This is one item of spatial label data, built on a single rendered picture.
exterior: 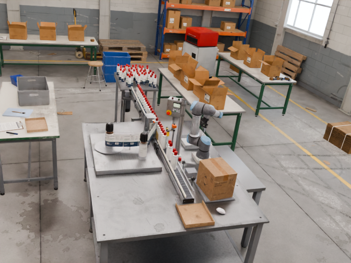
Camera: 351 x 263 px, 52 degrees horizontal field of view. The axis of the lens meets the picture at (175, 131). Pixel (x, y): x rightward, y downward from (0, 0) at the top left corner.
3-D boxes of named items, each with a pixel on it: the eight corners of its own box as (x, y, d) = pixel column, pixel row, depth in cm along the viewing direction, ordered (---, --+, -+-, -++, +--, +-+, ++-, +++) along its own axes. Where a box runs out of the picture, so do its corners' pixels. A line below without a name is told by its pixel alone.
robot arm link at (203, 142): (207, 152, 392) (209, 141, 386) (196, 148, 396) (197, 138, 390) (210, 147, 402) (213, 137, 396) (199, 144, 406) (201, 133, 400)
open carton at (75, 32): (68, 42, 829) (67, 25, 813) (65, 36, 869) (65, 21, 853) (88, 42, 847) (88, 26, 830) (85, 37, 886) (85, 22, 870)
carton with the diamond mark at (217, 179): (196, 183, 357) (199, 159, 345) (217, 179, 367) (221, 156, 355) (210, 201, 333) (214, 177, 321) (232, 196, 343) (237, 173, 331)
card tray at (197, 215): (175, 205, 325) (175, 202, 323) (202, 203, 332) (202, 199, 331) (185, 228, 299) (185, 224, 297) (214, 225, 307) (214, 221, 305)
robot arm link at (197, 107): (197, 148, 397) (203, 106, 365) (185, 144, 401) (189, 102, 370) (201, 143, 406) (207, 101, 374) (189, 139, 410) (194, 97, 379)
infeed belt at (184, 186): (146, 123, 468) (146, 121, 467) (152, 123, 471) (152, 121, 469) (184, 202, 329) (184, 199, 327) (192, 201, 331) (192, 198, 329)
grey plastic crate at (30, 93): (18, 91, 531) (16, 76, 522) (46, 90, 547) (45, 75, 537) (18, 106, 483) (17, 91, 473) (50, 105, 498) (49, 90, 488)
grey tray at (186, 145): (177, 138, 444) (178, 134, 442) (192, 137, 450) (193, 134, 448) (185, 148, 421) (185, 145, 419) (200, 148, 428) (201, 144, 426)
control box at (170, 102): (168, 111, 398) (170, 96, 390) (183, 115, 394) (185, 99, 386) (165, 115, 390) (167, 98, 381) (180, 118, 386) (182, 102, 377)
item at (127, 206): (81, 124, 454) (81, 122, 454) (193, 121, 499) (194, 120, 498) (96, 243, 276) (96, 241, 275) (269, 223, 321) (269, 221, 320)
